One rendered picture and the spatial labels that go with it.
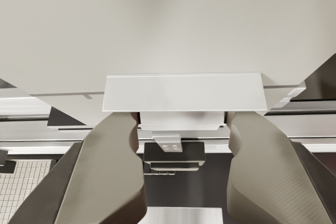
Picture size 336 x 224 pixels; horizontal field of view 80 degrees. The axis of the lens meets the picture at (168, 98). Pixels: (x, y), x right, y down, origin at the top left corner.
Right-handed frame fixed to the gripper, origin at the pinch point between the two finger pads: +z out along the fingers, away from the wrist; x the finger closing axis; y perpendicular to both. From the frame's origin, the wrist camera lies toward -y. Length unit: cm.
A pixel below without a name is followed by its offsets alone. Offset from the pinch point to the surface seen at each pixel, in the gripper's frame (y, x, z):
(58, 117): 6.2, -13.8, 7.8
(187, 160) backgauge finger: 22.3, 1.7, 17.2
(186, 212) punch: 12.8, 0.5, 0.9
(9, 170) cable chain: 43, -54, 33
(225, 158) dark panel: 44, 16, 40
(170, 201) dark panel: 54, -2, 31
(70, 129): 8.4, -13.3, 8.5
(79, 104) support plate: 1.4, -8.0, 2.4
